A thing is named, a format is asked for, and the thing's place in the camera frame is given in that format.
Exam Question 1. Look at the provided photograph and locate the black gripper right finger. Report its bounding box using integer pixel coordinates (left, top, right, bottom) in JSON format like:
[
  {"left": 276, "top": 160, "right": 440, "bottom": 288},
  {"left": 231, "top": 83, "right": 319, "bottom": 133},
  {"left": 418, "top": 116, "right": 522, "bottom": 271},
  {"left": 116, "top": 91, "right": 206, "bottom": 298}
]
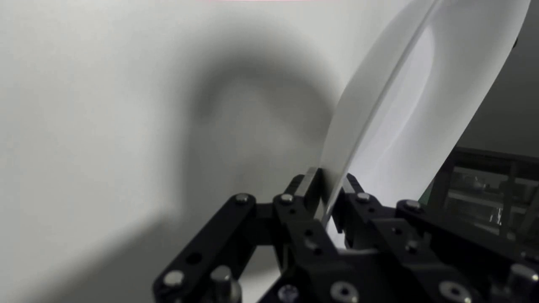
[{"left": 334, "top": 174, "right": 539, "bottom": 303}]

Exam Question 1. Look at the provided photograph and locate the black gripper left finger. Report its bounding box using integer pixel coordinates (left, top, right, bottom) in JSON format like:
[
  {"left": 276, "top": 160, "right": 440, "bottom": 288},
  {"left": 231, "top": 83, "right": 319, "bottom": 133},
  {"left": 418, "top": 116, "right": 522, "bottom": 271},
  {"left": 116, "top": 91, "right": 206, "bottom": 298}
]
[{"left": 153, "top": 167, "right": 339, "bottom": 303}]

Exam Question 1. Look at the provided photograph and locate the white square plate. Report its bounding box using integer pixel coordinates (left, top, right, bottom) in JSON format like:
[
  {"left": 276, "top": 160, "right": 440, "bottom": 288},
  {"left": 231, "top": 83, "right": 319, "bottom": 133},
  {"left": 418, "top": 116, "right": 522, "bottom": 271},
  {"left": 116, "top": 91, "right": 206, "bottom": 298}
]
[{"left": 319, "top": 0, "right": 532, "bottom": 226}]

